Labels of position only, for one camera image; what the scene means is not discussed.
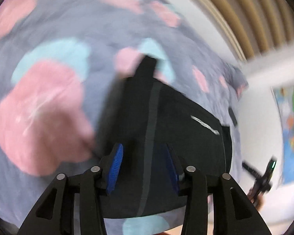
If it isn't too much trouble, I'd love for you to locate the black hooded jacket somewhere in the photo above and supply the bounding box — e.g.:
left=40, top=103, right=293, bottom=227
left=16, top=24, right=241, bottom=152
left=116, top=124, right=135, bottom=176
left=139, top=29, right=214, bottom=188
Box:
left=101, top=56, right=232, bottom=219

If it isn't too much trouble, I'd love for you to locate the black phone on bed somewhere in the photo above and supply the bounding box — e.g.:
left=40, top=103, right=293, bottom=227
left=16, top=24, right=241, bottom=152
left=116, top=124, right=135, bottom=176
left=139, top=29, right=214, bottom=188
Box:
left=228, top=107, right=237, bottom=127

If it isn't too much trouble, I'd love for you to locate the grey blanket with pink flowers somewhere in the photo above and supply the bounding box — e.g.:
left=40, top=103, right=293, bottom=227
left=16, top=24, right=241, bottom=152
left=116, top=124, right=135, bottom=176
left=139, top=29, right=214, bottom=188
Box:
left=0, top=0, right=247, bottom=227

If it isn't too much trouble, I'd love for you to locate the wooden slatted headboard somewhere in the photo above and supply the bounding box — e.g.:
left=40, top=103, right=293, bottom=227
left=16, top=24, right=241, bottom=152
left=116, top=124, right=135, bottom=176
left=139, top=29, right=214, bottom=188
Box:
left=193, top=0, right=294, bottom=61

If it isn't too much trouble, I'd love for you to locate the colourful wall map poster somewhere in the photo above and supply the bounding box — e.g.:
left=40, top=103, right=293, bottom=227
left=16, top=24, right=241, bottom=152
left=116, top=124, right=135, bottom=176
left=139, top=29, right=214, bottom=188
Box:
left=273, top=85, right=294, bottom=184

